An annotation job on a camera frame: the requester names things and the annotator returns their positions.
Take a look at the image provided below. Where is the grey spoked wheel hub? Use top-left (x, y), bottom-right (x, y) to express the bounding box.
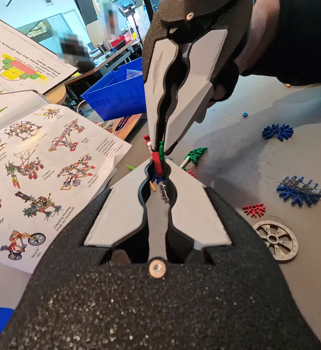
top-left (253, 220), bottom-right (299, 261)

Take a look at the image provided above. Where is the tripod light stand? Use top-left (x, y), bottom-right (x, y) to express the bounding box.
top-left (118, 0), bottom-right (144, 45)

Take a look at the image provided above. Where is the white instruction sheet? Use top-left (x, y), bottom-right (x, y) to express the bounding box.
top-left (0, 12), bottom-right (78, 95)

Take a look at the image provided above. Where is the multicolour construction toy model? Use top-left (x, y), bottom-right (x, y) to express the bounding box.
top-left (143, 134), bottom-right (172, 204)

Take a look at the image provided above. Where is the cluttered wooden desk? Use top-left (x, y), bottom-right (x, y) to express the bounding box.
top-left (65, 36), bottom-right (144, 85)

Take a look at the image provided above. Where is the person's right hand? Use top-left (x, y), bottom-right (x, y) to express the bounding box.
top-left (235, 0), bottom-right (280, 74)

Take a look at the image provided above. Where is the plain blue plastic bin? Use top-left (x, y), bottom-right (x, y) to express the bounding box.
top-left (81, 57), bottom-right (147, 121)

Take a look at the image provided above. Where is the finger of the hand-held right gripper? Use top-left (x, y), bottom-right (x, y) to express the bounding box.
top-left (144, 38), bottom-right (180, 153)
top-left (163, 28), bottom-right (229, 154)

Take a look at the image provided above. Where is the red half snowflake connector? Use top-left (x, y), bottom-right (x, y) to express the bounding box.
top-left (242, 203), bottom-right (266, 218)

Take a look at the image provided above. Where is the orange toy packaging bag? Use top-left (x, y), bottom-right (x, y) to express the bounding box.
top-left (96, 113), bottom-right (143, 140)

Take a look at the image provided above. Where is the open toy instruction booklet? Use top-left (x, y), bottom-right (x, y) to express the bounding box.
top-left (0, 89), bottom-right (133, 274)

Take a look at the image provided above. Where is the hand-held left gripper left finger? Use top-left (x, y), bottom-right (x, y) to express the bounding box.
top-left (83, 159), bottom-right (154, 264)

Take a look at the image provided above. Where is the blue snowflake connector with grey piece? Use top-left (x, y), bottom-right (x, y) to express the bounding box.
top-left (276, 176), bottom-right (321, 207)

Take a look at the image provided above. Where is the round wooden stool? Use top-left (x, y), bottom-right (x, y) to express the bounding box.
top-left (43, 83), bottom-right (66, 106)

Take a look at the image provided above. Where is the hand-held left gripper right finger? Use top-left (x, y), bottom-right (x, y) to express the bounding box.
top-left (163, 159), bottom-right (232, 264)

